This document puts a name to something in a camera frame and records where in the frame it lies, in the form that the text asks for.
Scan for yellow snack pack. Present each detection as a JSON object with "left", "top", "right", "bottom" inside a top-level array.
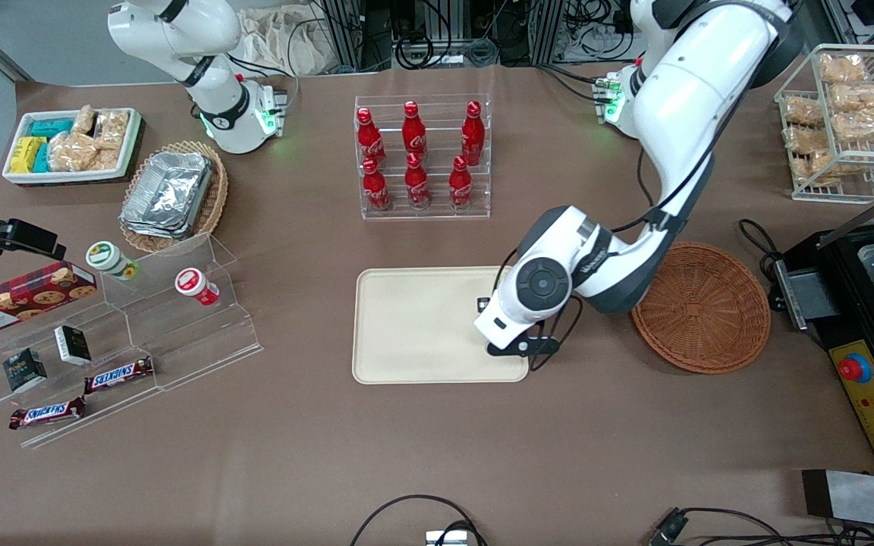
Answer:
[{"left": 10, "top": 136, "right": 47, "bottom": 174}]

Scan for green lid yogurt cup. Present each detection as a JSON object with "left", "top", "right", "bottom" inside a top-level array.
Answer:
[{"left": 85, "top": 240, "right": 139, "bottom": 282}]

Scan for round brown wicker basket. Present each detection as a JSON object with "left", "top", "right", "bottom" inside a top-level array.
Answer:
[{"left": 630, "top": 241, "right": 772, "bottom": 375}]

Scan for white wire basket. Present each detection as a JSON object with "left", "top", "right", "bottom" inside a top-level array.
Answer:
[{"left": 774, "top": 43, "right": 874, "bottom": 205}]

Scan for aluminium profile frame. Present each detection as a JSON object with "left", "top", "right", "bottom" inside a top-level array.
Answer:
[{"left": 314, "top": 0, "right": 568, "bottom": 71}]

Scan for red lid yogurt cup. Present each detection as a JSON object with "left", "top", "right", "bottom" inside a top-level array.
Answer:
[{"left": 174, "top": 267, "right": 221, "bottom": 308}]

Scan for red cookie box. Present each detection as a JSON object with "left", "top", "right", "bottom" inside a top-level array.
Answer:
[{"left": 0, "top": 260, "right": 99, "bottom": 339}]

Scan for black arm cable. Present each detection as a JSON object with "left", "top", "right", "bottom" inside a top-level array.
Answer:
[{"left": 610, "top": 45, "right": 764, "bottom": 233}]

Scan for black base cables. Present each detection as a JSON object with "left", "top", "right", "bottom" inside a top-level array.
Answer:
[{"left": 534, "top": 64, "right": 614, "bottom": 104}]

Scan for grey flat plate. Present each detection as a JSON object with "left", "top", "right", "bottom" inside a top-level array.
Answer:
[{"left": 800, "top": 469, "right": 874, "bottom": 532}]

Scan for stacked aluminium foil containers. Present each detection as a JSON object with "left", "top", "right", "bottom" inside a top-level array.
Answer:
[{"left": 119, "top": 151, "right": 215, "bottom": 240}]

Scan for clear bag of rice crackers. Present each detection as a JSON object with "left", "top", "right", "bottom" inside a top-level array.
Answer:
[
  {"left": 794, "top": 152, "right": 841, "bottom": 188},
  {"left": 830, "top": 83, "right": 874, "bottom": 143},
  {"left": 786, "top": 125, "right": 834, "bottom": 158},
  {"left": 818, "top": 53, "right": 869, "bottom": 86},
  {"left": 783, "top": 96, "right": 825, "bottom": 127}
]

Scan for black cable with plug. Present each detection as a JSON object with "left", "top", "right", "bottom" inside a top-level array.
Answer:
[{"left": 648, "top": 507, "right": 874, "bottom": 546}]

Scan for red emergency stop button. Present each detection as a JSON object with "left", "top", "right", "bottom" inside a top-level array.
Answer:
[{"left": 838, "top": 353, "right": 872, "bottom": 384}]

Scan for snickers bar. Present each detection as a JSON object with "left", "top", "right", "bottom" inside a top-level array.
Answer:
[
  {"left": 8, "top": 396, "right": 87, "bottom": 431},
  {"left": 83, "top": 355, "right": 156, "bottom": 396}
]

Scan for small black box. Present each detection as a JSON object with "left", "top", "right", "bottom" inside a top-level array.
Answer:
[
  {"left": 53, "top": 325, "right": 93, "bottom": 367},
  {"left": 2, "top": 347, "right": 49, "bottom": 394}
]

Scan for clear acrylic stepped stand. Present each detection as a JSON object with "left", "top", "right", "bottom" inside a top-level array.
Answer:
[{"left": 0, "top": 231, "right": 265, "bottom": 450}]

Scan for white rectangular snack bin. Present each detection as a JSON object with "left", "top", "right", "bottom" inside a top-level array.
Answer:
[{"left": 2, "top": 108, "right": 144, "bottom": 186}]

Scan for red cola bottle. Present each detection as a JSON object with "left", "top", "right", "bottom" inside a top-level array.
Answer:
[
  {"left": 404, "top": 152, "right": 432, "bottom": 211},
  {"left": 460, "top": 100, "right": 486, "bottom": 167},
  {"left": 448, "top": 155, "right": 474, "bottom": 211},
  {"left": 356, "top": 107, "right": 388, "bottom": 169},
  {"left": 401, "top": 101, "right": 429, "bottom": 160},
  {"left": 361, "top": 157, "right": 393, "bottom": 213}
]

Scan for black table cable loop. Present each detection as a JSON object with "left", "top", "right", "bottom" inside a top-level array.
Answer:
[{"left": 737, "top": 218, "right": 785, "bottom": 283}]

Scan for oval light wicker basket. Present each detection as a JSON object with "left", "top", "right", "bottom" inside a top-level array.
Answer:
[{"left": 118, "top": 140, "right": 230, "bottom": 254}]

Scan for black looped cable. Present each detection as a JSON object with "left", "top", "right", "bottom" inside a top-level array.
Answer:
[{"left": 349, "top": 494, "right": 488, "bottom": 546}]

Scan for black equipment frame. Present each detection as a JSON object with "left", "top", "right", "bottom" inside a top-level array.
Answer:
[{"left": 782, "top": 178, "right": 874, "bottom": 480}]

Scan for clear acrylic bottle rack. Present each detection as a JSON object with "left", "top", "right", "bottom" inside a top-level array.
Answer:
[{"left": 354, "top": 93, "right": 492, "bottom": 222}]

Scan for grey metal bracket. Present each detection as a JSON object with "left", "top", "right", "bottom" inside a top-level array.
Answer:
[{"left": 774, "top": 258, "right": 841, "bottom": 333}]

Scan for beige crumpled cloth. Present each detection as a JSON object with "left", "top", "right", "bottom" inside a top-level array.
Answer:
[{"left": 234, "top": 6, "right": 333, "bottom": 77}]

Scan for cream plastic tray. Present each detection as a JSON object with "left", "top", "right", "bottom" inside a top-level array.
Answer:
[{"left": 351, "top": 265, "right": 530, "bottom": 385}]

